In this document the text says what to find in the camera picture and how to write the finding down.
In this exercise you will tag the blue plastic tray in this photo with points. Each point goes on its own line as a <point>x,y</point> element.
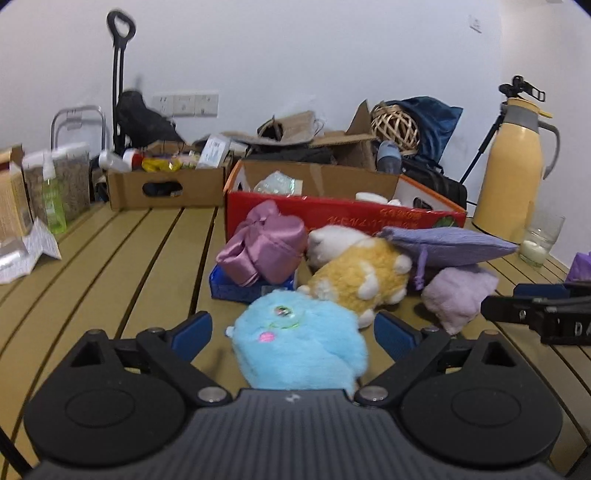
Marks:
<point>223,288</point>

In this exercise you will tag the black bag on trolley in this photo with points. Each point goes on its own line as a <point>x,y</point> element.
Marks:
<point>140,126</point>

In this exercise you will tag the silver metal chair frame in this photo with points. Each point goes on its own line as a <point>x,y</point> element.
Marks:
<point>76,117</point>

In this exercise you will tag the yellow white plush hamster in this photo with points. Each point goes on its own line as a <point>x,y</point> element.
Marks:
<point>355,270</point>

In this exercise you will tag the lilac fluffy towel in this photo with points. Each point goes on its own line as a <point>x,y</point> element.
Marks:
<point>455,295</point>

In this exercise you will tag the small brown cardboard tray box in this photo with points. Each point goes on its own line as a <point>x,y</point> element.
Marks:
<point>170,176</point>

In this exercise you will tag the white wall socket strip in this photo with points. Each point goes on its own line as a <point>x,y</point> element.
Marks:
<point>196,104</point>

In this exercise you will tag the woven rattan ball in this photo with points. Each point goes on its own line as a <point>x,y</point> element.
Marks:
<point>393,123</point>

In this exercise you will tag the black suitcase bag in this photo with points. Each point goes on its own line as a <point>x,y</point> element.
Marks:
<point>434,179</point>

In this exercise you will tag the red orange cardboard box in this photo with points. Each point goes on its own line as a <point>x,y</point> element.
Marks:
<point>329,198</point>

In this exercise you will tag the light blue plush toy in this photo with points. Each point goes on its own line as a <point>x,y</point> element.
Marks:
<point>286,340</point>

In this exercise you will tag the blue lid water bottle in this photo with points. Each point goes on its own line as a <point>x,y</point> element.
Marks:
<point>389,158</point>

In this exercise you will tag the purple linen sachet pouch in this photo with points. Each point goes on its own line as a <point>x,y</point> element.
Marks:
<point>445,247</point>

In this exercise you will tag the yellow thermos jug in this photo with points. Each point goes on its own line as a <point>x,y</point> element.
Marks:
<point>514,171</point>

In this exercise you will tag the clear iridescent plastic bag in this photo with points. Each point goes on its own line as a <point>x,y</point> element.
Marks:
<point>280,184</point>

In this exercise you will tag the glass with white candle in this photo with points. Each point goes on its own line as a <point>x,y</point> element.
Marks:
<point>540,236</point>

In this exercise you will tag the clear grain container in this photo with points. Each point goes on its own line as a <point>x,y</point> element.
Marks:
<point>71,162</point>

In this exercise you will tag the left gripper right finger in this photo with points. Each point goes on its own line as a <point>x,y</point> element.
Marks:
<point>415,354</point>

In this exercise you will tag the pink satin bow scrunchie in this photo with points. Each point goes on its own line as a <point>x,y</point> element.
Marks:
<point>267,244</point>

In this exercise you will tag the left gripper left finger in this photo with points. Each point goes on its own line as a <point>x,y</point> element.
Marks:
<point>168,355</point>

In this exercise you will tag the purple tissue box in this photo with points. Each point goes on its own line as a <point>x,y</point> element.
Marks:
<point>580,270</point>

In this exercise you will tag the dark blue velvet cloth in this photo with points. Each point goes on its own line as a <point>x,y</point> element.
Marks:
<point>437,122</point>

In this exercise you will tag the green soap bottle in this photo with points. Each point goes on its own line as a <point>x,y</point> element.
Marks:
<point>52,198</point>

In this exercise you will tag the white paper packet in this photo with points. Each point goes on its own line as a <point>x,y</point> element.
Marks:
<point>20,255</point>

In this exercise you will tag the large open cardboard box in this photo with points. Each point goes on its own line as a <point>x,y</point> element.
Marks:
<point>351,147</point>

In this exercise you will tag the white sock bundle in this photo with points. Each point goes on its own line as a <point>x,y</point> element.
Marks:
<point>376,198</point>

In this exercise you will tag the beige carton box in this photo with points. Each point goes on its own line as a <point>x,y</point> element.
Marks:
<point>15,215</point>

